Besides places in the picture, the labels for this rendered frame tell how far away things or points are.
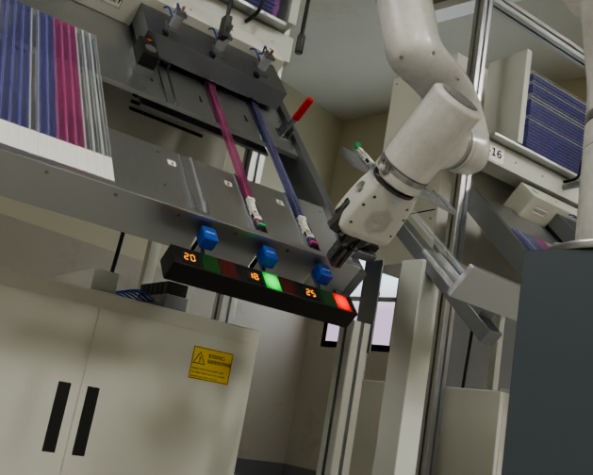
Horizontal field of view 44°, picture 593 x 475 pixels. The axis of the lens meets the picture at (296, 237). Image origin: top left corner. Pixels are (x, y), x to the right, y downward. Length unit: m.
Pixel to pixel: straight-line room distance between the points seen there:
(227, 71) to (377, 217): 0.60
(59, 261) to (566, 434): 4.06
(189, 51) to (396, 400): 0.82
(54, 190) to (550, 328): 0.67
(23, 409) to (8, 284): 0.21
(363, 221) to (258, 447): 4.83
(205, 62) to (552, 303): 0.95
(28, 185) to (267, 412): 4.96
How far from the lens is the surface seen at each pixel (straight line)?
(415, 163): 1.10
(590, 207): 0.97
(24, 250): 4.60
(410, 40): 1.17
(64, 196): 1.08
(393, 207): 1.15
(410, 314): 1.51
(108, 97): 1.83
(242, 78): 1.63
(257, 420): 5.85
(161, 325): 1.44
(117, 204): 1.09
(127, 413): 1.42
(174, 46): 1.58
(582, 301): 0.90
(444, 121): 1.08
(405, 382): 1.49
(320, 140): 6.41
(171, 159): 1.27
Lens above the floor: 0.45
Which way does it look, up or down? 14 degrees up
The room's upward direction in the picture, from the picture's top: 10 degrees clockwise
